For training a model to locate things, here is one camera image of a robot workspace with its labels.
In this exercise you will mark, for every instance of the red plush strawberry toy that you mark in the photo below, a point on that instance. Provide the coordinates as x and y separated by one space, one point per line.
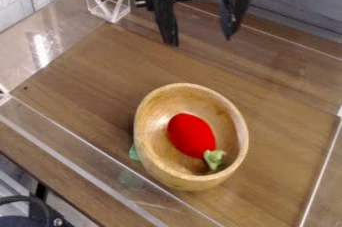
193 138

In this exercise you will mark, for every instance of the wooden brown bowl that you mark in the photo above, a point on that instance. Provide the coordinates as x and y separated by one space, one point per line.
166 163

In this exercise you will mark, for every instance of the green block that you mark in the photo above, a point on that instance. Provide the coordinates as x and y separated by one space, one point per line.
133 154

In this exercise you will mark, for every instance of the black clamp base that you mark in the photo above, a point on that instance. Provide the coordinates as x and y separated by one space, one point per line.
45 215

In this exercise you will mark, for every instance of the clear acrylic corner bracket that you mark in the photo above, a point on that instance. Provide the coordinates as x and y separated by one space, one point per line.
112 10

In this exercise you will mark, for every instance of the clear acrylic tray wall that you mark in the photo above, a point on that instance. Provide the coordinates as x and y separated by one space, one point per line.
75 74

